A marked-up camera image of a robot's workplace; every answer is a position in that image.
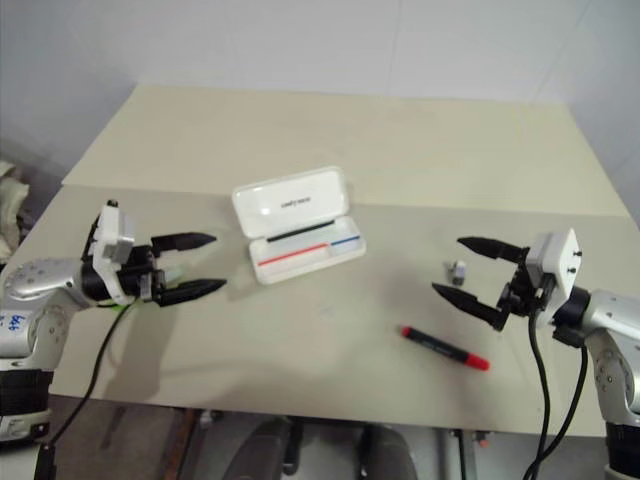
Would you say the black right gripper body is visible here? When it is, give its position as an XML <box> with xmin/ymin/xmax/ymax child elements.
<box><xmin>498</xmin><ymin>249</ymin><xmax>554</xmax><ymax>318</ymax></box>

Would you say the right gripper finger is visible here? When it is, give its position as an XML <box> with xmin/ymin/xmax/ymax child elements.
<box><xmin>431</xmin><ymin>283</ymin><xmax>507</xmax><ymax>333</ymax></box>
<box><xmin>456</xmin><ymin>235</ymin><xmax>527</xmax><ymax>262</ymax></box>

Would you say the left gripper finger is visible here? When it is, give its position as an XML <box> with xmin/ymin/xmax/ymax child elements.
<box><xmin>151</xmin><ymin>231</ymin><xmax>219</xmax><ymax>257</ymax></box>
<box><xmin>155</xmin><ymin>279</ymin><xmax>229</xmax><ymax>308</ymax></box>

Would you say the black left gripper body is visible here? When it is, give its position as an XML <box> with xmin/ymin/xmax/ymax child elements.
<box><xmin>118</xmin><ymin>243</ymin><xmax>167</xmax><ymax>303</ymax></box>

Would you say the white open pencil case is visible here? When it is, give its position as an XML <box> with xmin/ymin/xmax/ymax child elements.
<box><xmin>231</xmin><ymin>166</ymin><xmax>368</xmax><ymax>287</ymax></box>

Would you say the red and black marker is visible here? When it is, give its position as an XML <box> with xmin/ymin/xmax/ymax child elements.
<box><xmin>398</xmin><ymin>324</ymin><xmax>492</xmax><ymax>373</ymax></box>

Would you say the thin black pen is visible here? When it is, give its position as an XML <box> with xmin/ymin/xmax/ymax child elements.
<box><xmin>266</xmin><ymin>219</ymin><xmax>336</xmax><ymax>245</ymax></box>

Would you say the beige crumpled cloth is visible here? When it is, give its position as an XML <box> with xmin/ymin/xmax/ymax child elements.
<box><xmin>0</xmin><ymin>158</ymin><xmax>32</xmax><ymax>262</ymax></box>

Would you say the grey metal table leg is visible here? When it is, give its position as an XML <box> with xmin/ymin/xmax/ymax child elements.
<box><xmin>438</xmin><ymin>428</ymin><xmax>464</xmax><ymax>480</ymax></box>

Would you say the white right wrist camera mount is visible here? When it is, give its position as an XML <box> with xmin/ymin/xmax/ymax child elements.
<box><xmin>528</xmin><ymin>228</ymin><xmax>582</xmax><ymax>302</ymax></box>

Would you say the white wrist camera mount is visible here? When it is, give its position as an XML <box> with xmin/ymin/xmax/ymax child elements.
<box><xmin>528</xmin><ymin>228</ymin><xmax>582</xmax><ymax>302</ymax></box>
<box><xmin>92</xmin><ymin>199</ymin><xmax>137</xmax><ymax>274</ymax></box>

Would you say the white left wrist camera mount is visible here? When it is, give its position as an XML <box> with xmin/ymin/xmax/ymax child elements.
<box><xmin>92</xmin><ymin>199</ymin><xmax>137</xmax><ymax>274</ymax></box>

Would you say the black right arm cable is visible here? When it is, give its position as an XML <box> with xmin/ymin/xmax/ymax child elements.
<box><xmin>519</xmin><ymin>299</ymin><xmax>589</xmax><ymax>480</ymax></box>

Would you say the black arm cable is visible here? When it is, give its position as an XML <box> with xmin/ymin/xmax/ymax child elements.
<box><xmin>35</xmin><ymin>298</ymin><xmax>139</xmax><ymax>480</ymax></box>
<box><xmin>519</xmin><ymin>299</ymin><xmax>589</xmax><ymax>480</ymax></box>

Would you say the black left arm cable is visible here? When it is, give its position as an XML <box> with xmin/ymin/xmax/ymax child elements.
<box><xmin>35</xmin><ymin>298</ymin><xmax>139</xmax><ymax>480</ymax></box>

